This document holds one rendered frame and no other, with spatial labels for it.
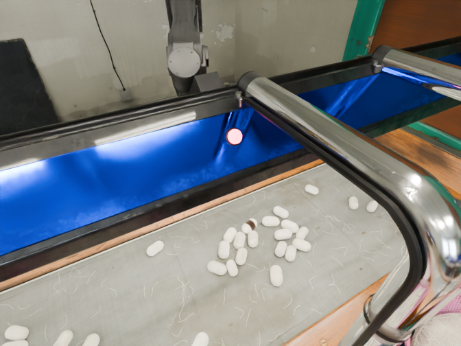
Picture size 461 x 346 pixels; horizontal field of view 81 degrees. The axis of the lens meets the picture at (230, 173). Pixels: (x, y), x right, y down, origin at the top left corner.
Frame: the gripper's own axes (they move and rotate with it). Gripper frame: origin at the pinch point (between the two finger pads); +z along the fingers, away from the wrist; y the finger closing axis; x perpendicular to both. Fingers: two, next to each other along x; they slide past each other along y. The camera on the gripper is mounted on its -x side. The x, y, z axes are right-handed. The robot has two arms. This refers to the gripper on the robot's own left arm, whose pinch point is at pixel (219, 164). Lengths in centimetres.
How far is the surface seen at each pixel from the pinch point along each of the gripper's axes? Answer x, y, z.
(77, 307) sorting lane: 2.7, -31.2, 14.7
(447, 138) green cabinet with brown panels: -12, 48, 12
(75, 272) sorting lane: 7.2, -30.9, 9.4
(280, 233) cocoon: -2.1, 6.0, 17.3
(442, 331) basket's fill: -16.4, 18.7, 39.0
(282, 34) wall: 101, 123, -94
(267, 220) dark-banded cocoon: 0.7, 5.6, 14.1
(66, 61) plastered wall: 146, -26, -128
